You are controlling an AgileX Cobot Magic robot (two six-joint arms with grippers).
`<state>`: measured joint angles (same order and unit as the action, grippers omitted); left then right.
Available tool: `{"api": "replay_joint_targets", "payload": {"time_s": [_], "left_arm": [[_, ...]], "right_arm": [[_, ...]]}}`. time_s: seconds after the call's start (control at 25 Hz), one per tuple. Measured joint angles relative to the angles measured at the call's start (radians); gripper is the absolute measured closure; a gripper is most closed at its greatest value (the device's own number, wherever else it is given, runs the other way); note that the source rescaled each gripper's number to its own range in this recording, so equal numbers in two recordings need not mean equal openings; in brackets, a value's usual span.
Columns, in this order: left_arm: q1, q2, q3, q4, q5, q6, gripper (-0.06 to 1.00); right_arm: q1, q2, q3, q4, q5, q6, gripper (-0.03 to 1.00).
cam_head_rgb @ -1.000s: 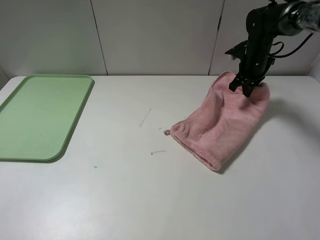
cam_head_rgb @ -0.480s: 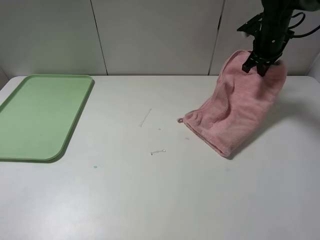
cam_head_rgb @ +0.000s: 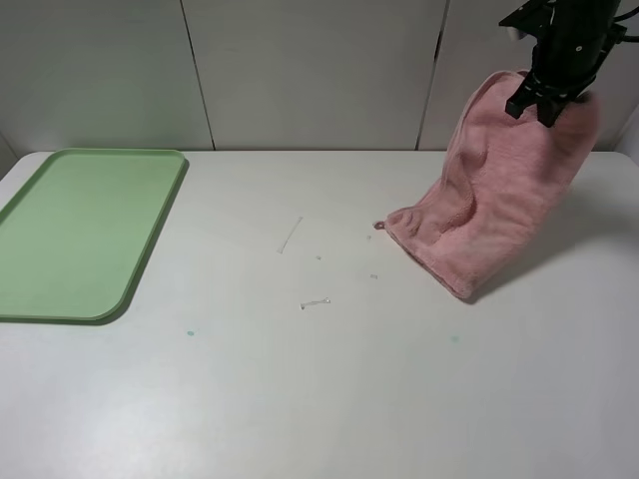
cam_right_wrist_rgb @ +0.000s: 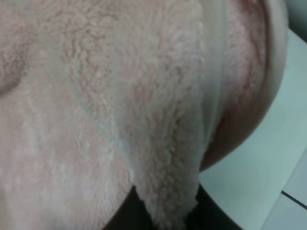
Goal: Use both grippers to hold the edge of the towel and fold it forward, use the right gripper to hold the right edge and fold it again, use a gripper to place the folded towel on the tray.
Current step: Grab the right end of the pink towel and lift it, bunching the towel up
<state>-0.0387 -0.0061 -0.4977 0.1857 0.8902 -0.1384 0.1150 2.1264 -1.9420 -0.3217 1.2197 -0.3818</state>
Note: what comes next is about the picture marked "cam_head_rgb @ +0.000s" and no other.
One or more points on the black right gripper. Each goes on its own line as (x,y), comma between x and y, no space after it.
(565,61)

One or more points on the pink fluffy towel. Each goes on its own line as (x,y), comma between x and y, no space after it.
(500,180)

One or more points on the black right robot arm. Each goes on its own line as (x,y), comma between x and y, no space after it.
(590,13)

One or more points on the light green plastic tray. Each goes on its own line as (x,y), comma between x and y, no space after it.
(76,237)

